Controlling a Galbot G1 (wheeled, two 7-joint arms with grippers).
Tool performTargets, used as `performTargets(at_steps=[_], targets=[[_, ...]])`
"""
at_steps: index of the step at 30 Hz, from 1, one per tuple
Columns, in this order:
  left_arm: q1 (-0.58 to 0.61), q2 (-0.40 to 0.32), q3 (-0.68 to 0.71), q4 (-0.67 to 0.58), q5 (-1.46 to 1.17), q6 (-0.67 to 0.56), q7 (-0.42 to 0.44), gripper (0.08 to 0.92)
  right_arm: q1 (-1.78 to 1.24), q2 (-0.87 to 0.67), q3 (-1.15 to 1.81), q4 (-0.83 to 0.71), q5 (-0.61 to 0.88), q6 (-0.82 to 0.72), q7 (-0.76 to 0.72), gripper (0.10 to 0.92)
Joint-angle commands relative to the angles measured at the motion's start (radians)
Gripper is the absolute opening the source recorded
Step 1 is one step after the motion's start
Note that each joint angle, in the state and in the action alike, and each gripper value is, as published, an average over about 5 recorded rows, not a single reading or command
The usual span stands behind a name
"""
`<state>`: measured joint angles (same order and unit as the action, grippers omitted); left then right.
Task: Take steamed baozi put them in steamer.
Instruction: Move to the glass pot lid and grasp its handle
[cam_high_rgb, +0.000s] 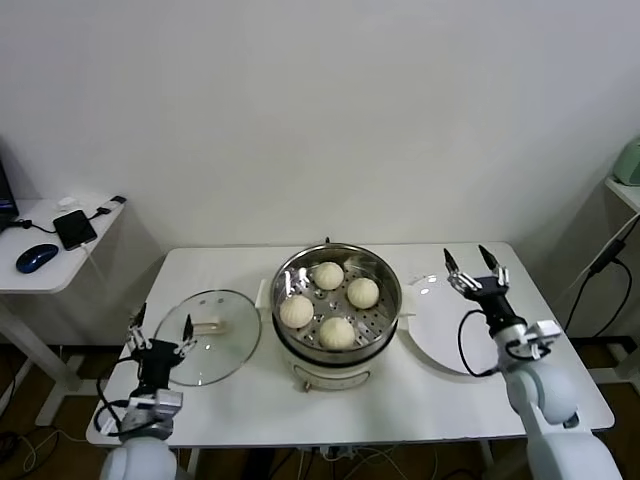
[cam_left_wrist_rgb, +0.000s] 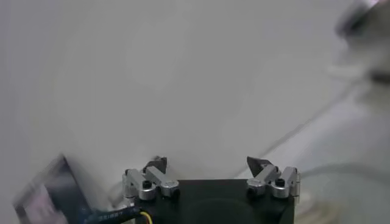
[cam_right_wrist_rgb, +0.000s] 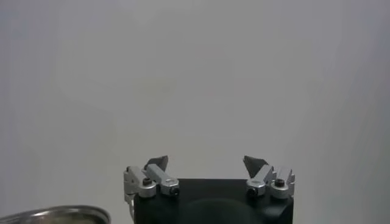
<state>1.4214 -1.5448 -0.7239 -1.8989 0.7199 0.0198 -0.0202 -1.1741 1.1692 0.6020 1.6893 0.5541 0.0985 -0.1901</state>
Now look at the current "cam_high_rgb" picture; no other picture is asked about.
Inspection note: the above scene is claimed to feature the round glass pot lid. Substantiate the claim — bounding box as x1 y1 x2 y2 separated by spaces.
152 288 264 387

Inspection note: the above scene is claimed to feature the blue computer mouse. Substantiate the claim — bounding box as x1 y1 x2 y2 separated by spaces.
15 243 60 275

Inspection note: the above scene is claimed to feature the white shelf board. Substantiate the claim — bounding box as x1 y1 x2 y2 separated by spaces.
603 177 640 214

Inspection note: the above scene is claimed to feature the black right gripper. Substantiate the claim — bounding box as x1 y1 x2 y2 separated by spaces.
443 244 526 332

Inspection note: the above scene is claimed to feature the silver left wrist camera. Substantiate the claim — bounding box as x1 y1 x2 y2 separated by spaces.
128 388 184 421

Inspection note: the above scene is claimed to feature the dark laptop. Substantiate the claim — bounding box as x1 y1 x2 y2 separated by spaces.
0 137 21 234

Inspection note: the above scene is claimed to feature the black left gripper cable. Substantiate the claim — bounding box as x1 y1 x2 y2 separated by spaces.
94 357 144 431

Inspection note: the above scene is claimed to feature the white oval plate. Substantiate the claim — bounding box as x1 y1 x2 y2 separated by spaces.
407 272 521 375

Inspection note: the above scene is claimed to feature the white side desk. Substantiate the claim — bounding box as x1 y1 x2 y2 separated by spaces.
0 198 132 426

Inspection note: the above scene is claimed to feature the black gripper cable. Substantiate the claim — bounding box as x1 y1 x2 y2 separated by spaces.
458 308 501 377
94 357 144 431

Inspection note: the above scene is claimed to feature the white phone charging cable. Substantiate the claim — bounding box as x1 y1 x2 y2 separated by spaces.
79 242 109 289

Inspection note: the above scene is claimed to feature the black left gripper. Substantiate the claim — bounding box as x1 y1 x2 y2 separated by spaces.
127 302 197 389

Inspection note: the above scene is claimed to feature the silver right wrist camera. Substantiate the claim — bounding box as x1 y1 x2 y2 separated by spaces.
519 319 562 361

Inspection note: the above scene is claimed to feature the perforated steel steamer basket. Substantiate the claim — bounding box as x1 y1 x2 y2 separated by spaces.
255 243 418 364

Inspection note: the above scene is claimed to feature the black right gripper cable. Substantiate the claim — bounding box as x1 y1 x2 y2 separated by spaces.
458 308 501 377

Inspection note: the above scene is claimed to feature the black smartphone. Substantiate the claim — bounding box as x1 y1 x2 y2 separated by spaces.
53 209 99 251

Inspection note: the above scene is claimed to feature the thin white cable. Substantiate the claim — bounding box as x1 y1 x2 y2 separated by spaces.
564 212 640 296

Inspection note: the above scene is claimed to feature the white steamed baozi bun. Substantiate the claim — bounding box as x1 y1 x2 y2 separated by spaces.
279 294 315 330
318 316 357 350
346 277 380 309
312 261 345 291

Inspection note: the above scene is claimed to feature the white electric cooker base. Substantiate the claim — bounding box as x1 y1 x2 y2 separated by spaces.
272 319 401 394

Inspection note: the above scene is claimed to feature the white power strip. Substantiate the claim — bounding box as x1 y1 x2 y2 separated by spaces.
319 443 362 462

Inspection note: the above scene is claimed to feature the black power adapter with cable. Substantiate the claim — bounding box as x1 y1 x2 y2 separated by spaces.
563 238 634 341

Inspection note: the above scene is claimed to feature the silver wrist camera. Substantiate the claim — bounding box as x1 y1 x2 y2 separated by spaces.
519 319 562 361
128 388 184 421

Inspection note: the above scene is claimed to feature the black USB adapter cable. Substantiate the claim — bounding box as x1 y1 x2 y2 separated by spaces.
0 195 128 236

